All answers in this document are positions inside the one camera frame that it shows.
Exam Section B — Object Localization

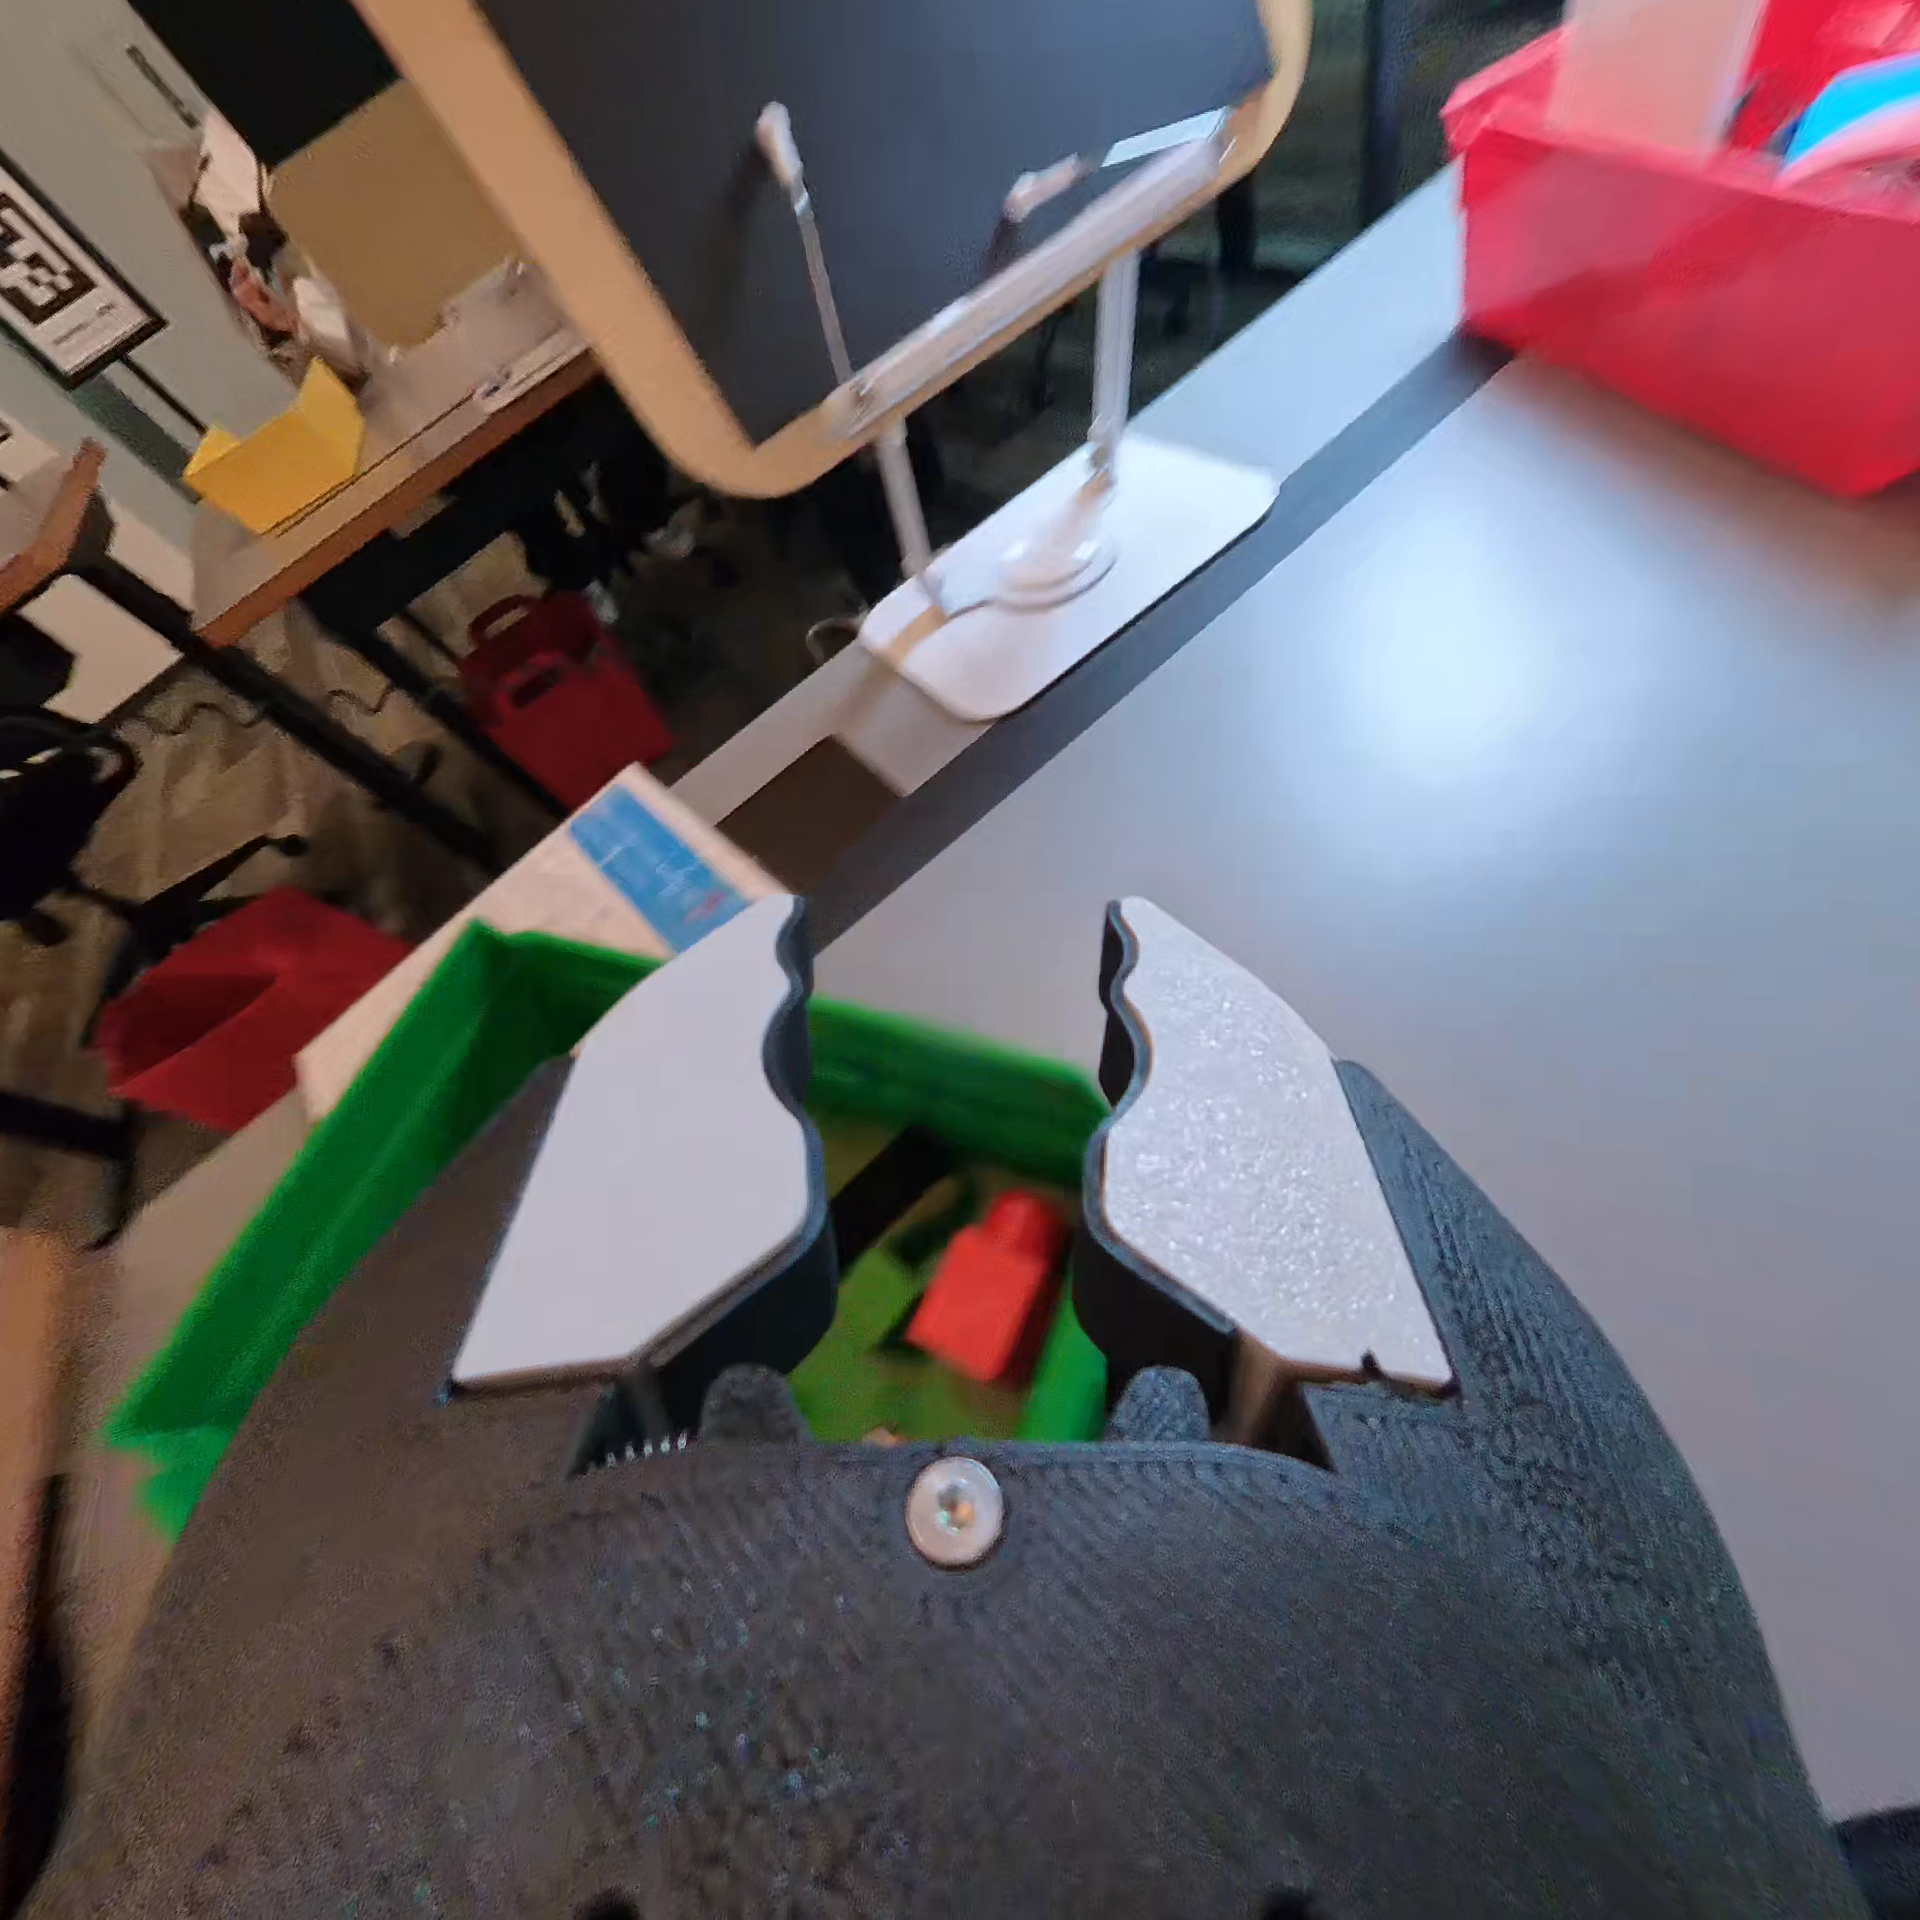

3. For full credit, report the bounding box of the printed paper sheet blue patch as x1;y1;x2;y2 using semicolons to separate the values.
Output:
294;760;793;1124

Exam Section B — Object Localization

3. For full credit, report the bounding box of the dark rounded pad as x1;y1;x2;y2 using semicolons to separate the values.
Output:
1831;1807;1920;1920

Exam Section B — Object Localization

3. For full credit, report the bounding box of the black rounded handle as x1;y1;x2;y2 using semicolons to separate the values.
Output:
831;1124;965;1263

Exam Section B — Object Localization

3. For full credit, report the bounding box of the yellow plastic bin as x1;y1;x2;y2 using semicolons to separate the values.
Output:
182;358;374;536

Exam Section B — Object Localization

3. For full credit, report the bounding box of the black framed marker sign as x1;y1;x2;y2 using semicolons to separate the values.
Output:
0;145;169;395

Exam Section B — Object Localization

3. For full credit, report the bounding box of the grey table wooden edge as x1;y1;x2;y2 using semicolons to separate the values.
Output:
187;262;607;649

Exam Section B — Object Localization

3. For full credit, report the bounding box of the black board wooden frame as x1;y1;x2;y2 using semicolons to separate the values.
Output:
351;0;1317;501

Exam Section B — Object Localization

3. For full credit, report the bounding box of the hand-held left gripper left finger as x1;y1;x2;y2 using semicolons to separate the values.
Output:
449;896;837;1401

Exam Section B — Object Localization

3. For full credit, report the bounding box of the black office chair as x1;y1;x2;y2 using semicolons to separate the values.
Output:
0;703;314;1055

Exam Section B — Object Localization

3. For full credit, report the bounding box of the white bottle black cap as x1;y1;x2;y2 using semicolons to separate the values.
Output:
1550;0;1777;155

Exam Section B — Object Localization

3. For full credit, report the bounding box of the green plastic bin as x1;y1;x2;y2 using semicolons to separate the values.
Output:
96;919;1117;1548

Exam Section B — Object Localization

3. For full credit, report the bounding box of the red plastic bin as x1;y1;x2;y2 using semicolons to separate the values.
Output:
1438;0;1920;501

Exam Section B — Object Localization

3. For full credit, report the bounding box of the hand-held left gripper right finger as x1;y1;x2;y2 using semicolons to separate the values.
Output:
1077;896;1461;1441

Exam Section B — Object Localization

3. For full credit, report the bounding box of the red block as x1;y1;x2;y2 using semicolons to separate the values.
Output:
901;1188;1077;1390

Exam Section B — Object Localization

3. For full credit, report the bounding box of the wooden top desk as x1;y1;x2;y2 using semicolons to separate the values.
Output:
0;438;111;620

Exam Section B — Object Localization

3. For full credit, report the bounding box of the blue block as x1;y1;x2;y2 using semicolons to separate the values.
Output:
1777;57;1920;165

